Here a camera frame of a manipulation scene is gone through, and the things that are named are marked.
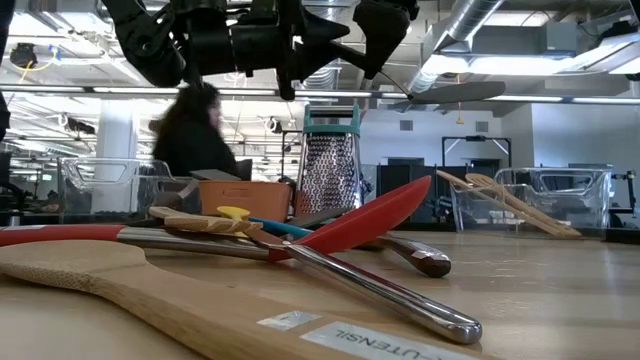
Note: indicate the long LED light bar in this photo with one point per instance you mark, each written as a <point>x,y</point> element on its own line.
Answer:
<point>525,99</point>

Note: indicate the black stand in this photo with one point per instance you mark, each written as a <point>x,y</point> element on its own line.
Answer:
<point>631,190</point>

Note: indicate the blue silicone spoon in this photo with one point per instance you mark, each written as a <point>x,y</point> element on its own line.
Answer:
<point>280,227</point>

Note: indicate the black cabinet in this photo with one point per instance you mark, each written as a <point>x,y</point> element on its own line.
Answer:
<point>400,190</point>

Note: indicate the yellow silicone spoon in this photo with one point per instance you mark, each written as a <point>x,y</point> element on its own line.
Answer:
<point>232,212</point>

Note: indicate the red slotted spoon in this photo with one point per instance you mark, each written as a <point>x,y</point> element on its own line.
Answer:
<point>365,220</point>

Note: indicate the teal steel box grater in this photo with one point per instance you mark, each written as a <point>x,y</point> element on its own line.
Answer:
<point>327,170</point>

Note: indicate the person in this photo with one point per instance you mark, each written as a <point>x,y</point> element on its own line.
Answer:
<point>190,145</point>

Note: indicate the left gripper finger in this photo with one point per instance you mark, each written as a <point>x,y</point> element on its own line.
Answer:
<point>315,30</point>
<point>320,57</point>

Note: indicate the wooden slotted spoon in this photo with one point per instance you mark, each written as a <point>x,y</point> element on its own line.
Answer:
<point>475,190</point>

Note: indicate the dark brown wooden spoon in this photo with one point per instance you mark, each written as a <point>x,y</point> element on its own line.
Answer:
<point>420,257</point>

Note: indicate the silver ventilation duct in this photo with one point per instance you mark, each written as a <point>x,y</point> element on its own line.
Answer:
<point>320,77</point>
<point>465,20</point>

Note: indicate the wooden fork spoon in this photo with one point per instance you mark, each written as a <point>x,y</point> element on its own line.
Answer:
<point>200,220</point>

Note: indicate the black workstation frame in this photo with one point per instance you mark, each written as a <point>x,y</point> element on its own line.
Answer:
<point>475,139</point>

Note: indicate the large light wooden spoon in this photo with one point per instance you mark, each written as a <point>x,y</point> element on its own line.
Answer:
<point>150,300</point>

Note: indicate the clear plastic bin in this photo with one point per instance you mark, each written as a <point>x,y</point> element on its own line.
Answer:
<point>590,200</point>
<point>75,190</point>

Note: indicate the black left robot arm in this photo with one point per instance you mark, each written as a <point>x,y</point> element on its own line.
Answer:
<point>150,50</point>

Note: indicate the orange plastic bin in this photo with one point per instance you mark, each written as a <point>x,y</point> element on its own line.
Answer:
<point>260,200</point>

